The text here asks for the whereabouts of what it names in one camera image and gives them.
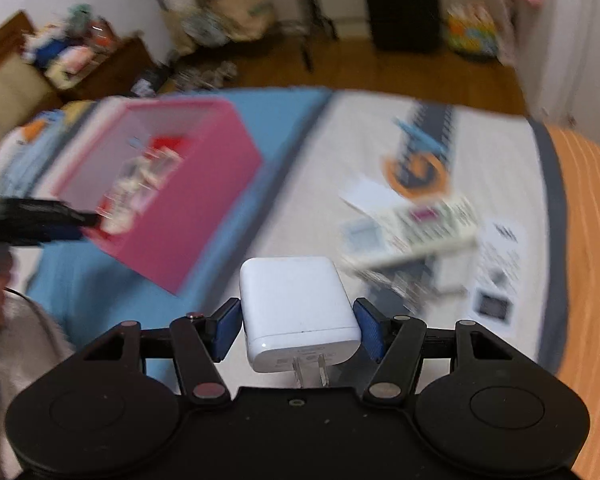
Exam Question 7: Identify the silver key bunch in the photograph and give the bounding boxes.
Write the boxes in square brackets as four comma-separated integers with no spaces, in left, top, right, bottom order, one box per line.
[374,263,462,311]

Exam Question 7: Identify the white 90W charger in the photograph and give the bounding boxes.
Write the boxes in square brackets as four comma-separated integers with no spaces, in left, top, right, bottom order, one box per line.
[239,257,362,374]

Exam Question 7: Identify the white TCL remote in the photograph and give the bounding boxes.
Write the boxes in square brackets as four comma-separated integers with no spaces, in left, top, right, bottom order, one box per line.
[467,218,527,338]

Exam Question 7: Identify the white Qunda remote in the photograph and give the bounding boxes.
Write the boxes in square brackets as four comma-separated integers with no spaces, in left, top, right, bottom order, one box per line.
[340,196,480,271]
[97,148,183,236]

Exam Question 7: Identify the pink cardboard box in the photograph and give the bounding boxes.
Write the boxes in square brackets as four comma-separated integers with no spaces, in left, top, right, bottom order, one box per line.
[50,98,262,294]

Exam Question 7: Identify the white fluffy blanket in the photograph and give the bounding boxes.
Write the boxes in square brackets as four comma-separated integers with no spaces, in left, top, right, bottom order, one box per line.
[0,292,73,479]

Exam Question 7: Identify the striped bed sheet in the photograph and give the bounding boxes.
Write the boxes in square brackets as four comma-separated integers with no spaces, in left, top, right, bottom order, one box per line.
[0,89,600,479]

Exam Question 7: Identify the red printed paper bag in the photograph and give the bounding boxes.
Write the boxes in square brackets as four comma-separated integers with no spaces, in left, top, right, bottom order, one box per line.
[145,136,194,158]

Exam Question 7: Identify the wooden nightstand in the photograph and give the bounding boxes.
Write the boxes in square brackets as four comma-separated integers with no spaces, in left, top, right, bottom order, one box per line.
[56,36,156,102]

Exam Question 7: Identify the brown paper bag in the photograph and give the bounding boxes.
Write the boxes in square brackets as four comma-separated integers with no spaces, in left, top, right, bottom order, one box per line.
[209,0,276,42]

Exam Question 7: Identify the colourful gift bag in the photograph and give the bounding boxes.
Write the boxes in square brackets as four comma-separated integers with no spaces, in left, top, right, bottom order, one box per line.
[445,2,498,58]

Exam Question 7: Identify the black clothes rack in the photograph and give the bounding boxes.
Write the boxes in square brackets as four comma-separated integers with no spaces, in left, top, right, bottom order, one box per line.
[278,0,339,74]

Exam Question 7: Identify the black suitcase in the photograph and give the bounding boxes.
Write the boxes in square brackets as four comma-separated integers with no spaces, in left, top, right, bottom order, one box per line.
[366,0,441,53]

